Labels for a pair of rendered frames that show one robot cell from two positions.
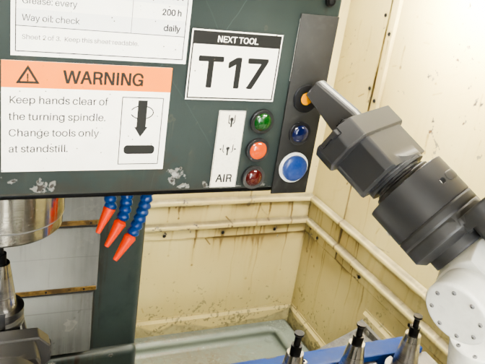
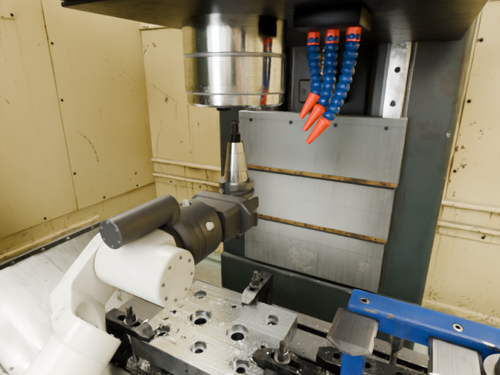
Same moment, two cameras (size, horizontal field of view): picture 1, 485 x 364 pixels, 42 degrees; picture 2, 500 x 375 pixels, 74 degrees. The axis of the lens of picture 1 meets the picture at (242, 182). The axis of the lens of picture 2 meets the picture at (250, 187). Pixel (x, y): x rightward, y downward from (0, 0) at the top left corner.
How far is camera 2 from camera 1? 57 cm
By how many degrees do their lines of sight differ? 51
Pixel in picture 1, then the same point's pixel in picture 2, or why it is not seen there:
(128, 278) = (420, 245)
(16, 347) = (222, 203)
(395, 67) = not seen: outside the picture
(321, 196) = not seen: outside the picture
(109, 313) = (399, 270)
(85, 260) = (379, 216)
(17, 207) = (215, 67)
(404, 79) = not seen: outside the picture
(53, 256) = (354, 206)
